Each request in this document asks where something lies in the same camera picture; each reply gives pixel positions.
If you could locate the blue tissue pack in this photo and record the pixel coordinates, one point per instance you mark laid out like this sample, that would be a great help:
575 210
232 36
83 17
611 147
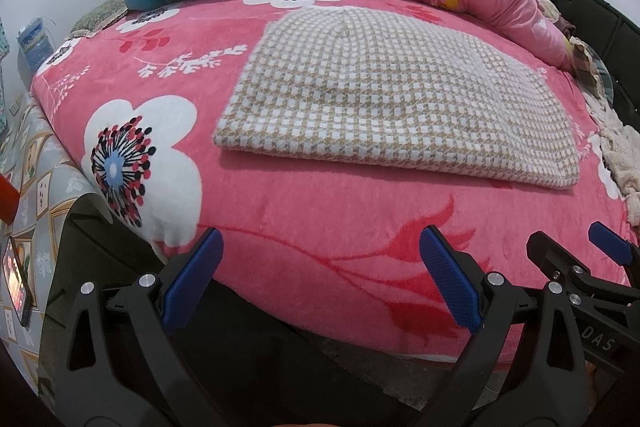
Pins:
35 47

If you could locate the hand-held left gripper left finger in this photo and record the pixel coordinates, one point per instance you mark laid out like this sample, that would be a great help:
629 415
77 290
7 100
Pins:
192 277

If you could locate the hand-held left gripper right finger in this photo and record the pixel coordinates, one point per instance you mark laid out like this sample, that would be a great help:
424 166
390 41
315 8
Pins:
450 277

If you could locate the black padded headboard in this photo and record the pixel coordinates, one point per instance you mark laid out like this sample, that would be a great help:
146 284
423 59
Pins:
615 37

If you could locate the smartphone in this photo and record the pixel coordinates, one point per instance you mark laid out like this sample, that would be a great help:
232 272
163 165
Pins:
19 282

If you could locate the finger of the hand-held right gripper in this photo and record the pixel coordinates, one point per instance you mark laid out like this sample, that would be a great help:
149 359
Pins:
552 257
607 239

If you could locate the beige white checkered sweater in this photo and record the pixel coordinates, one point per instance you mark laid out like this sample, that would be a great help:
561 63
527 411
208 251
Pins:
380 107

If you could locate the pile of clothes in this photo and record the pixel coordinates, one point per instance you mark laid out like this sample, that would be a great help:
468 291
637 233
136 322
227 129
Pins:
555 14

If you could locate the white fluffy cloth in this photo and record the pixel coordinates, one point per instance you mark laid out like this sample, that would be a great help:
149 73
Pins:
622 152

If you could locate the pink floral blanket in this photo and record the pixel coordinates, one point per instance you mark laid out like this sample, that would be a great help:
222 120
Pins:
310 217

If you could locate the grey green patterned cloth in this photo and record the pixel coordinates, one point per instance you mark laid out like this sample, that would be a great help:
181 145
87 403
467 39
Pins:
100 14

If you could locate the dark bed footboard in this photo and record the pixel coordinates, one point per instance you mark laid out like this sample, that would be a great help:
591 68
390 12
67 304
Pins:
280 347

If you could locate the grey patterned bed sheet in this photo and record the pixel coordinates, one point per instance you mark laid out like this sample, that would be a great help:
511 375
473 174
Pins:
40 167

